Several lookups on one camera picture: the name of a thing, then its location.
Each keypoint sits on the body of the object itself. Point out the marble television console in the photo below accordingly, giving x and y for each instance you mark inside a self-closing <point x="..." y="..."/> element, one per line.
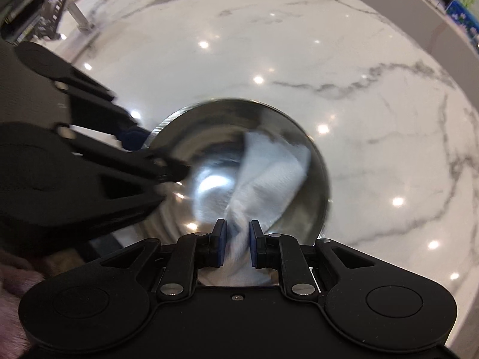
<point x="430" y="15"/>

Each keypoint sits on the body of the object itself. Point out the white towel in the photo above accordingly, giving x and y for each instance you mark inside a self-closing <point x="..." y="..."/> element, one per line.
<point x="273" y="179"/>

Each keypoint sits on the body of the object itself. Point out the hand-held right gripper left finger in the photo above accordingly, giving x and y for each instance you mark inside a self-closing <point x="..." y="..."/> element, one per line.
<point x="221" y="246"/>

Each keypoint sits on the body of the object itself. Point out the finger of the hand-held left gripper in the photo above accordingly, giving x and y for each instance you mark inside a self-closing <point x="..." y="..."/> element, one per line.
<point x="112" y="119"/>
<point x="131" y="164"/>

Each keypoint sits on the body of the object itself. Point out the lotus pond painting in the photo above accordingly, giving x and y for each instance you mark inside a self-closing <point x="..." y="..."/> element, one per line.
<point x="466" y="15"/>

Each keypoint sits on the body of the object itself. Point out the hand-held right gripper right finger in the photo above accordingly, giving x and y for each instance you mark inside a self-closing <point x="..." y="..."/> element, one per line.
<point x="253" y="246"/>

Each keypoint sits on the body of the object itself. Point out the blue steel-lined bowl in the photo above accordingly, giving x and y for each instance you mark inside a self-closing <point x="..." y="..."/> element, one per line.
<point x="299" y="202"/>

